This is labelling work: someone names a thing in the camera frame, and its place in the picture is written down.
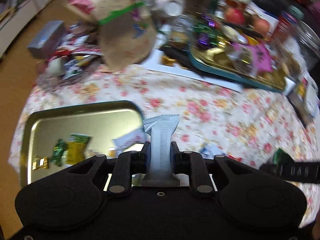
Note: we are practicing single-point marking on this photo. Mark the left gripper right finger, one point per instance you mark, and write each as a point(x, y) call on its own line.
point(180, 161)

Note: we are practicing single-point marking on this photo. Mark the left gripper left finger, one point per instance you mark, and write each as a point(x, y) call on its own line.
point(141, 159)

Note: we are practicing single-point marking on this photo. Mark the white hawthorn strip packet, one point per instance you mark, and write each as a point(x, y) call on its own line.
point(137, 136)

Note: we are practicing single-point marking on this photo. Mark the blue white raisin packet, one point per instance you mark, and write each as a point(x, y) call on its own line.
point(209, 151)

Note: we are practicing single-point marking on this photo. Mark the grey white snack bar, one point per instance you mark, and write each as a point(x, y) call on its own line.
point(160, 172)

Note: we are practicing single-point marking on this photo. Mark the green pea snack packet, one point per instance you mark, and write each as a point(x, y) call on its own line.
point(76, 146)

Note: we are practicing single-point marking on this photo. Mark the gold candy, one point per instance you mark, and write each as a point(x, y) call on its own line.
point(40, 162)

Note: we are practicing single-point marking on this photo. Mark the orange white small packet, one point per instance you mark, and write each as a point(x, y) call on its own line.
point(112, 152)

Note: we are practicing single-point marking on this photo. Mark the dark green candy packet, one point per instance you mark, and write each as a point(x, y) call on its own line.
point(281, 157)

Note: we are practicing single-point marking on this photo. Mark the gold tray with snacks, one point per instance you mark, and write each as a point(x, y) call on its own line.
point(220, 48)

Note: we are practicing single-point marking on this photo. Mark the floral tablecloth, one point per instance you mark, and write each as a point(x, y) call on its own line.
point(249, 125)

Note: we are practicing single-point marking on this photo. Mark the raisin packet in dish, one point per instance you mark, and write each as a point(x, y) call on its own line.
point(72, 68)

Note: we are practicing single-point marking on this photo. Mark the pink snack packet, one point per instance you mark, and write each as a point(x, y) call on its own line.
point(261, 58)

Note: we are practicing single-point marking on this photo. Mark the clear glass dish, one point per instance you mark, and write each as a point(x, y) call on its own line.
point(52, 83)

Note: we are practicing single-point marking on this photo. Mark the white tape roll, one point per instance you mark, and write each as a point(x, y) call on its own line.
point(56, 67)

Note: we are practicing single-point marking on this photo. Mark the small glass cookie jar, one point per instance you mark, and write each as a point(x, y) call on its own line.
point(181, 31)

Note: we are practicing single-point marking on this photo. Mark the grey cardboard box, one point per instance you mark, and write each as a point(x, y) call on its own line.
point(47, 40)

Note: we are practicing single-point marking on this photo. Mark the white jar lid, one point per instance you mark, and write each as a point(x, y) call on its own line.
point(172, 8)

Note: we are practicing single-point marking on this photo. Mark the red apple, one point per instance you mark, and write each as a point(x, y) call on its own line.
point(261, 26)
point(233, 15)

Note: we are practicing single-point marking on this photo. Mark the large kraft paper snack bag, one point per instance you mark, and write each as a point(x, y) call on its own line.
point(126, 32)

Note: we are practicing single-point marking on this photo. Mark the white tv cabinet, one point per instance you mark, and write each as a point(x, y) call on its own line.
point(13, 25)

